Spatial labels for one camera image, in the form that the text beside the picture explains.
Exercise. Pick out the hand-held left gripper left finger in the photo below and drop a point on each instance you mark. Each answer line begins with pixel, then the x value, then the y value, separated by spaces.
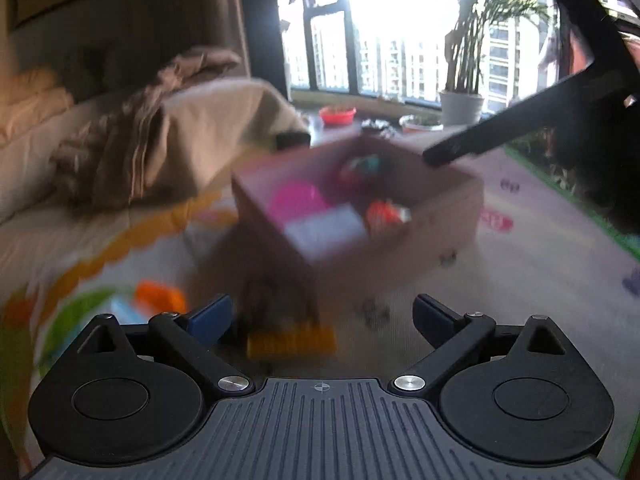
pixel 210 316

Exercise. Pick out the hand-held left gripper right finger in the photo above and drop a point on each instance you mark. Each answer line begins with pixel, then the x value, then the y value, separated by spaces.
pixel 432 316

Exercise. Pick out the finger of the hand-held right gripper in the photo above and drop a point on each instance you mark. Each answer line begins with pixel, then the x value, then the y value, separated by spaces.
pixel 592 25
pixel 475 141

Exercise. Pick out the orange building block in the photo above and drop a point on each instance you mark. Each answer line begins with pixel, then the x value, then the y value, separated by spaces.
pixel 160 297

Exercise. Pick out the yellow building block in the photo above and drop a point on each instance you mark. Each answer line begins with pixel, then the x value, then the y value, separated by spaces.
pixel 290 342

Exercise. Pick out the pink cardboard box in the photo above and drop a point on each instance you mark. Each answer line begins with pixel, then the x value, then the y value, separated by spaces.
pixel 350 255

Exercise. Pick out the palm plant in white pot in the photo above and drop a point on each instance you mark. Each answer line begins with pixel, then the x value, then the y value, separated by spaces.
pixel 462 105

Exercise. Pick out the small flower pot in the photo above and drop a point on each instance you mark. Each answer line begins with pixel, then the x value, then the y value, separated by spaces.
pixel 420 123

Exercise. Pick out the printed play mat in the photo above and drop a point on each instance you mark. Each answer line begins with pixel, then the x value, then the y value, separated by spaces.
pixel 525 270

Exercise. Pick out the red orange toy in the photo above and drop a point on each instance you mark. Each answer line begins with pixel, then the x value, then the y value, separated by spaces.
pixel 387 212

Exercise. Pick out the teal red toy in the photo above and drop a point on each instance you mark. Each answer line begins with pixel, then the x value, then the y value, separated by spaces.
pixel 362 167

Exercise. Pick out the white small box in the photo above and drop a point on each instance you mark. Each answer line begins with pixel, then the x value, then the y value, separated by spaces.
pixel 325 232

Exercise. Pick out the red basin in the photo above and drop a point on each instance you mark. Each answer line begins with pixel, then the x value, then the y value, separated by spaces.
pixel 337 116

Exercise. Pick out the pink round toy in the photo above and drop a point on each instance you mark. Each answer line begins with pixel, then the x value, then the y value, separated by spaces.
pixel 297 200

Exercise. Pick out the black small object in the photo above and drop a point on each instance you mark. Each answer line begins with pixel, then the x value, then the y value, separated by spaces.
pixel 293 140

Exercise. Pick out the beige blanket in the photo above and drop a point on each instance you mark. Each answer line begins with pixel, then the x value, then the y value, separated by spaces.
pixel 175 125

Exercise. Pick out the bed with light sheets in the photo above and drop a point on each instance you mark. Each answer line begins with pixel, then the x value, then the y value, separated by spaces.
pixel 30 150

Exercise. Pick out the beige curtain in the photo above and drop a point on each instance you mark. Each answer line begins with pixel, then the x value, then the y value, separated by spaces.
pixel 225 15

